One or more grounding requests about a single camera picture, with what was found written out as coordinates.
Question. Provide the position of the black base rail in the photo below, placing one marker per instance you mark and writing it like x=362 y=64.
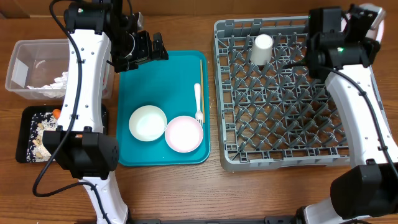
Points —
x=266 y=220

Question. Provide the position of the white plastic fork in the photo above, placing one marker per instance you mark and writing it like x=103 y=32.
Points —
x=198 y=114

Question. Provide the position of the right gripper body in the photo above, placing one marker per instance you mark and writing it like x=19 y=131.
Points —
x=371 y=43

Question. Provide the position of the large white plate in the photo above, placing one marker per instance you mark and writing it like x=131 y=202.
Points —
x=381 y=27

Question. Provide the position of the teal serving tray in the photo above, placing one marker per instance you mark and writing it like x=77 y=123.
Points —
x=168 y=85

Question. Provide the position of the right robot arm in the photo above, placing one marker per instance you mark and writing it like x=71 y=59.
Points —
x=341 y=48

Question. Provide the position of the black tray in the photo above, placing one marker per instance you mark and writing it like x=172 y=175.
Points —
x=23 y=138

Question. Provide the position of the grey dishwasher rack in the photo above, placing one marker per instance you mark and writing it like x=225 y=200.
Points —
x=270 y=116

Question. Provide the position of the wooden chopstick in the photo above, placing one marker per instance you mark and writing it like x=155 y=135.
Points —
x=202 y=92

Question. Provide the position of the white bowl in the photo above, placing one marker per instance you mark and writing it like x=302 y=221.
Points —
x=147 y=123

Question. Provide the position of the peanuts and rice leftovers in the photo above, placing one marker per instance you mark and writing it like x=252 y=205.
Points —
x=40 y=140

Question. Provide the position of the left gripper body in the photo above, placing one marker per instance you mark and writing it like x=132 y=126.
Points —
x=143 y=49

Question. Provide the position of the white napkin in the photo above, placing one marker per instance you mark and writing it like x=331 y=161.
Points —
x=56 y=89

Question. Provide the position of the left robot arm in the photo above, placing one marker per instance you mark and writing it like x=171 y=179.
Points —
x=99 y=35

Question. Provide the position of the clear plastic bin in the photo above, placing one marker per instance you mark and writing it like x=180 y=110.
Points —
x=37 y=63

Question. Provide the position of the white paper cup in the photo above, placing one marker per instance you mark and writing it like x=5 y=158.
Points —
x=262 y=49

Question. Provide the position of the orange carrot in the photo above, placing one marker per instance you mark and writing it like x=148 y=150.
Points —
x=56 y=113

